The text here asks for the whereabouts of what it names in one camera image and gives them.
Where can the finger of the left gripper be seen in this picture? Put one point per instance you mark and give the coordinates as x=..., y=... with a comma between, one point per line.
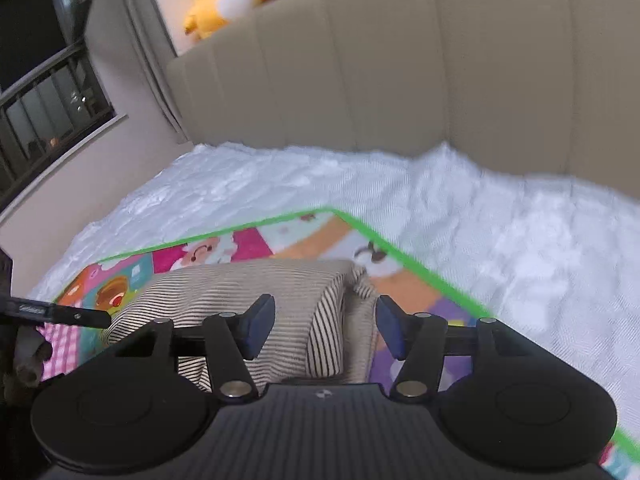
x=37, y=313

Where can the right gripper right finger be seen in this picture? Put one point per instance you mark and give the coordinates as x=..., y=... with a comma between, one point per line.
x=496, y=394

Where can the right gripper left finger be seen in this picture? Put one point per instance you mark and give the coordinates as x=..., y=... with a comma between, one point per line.
x=151, y=396

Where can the beige striped shirt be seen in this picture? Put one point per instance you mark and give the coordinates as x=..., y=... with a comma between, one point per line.
x=323, y=327

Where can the left hand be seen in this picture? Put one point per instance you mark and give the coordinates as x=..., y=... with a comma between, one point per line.
x=24, y=351

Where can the colourful cartoon play mat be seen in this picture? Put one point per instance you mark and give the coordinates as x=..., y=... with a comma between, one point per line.
x=310, y=428

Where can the white quilted mattress cover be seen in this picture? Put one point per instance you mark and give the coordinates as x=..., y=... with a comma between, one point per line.
x=554, y=257

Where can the dark window with bars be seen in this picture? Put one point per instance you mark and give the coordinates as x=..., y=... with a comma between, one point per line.
x=51, y=98

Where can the grey curtain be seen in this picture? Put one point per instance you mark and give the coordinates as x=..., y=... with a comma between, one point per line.
x=154, y=49

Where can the beige padded headboard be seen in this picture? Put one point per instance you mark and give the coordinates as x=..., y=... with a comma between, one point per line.
x=520, y=86

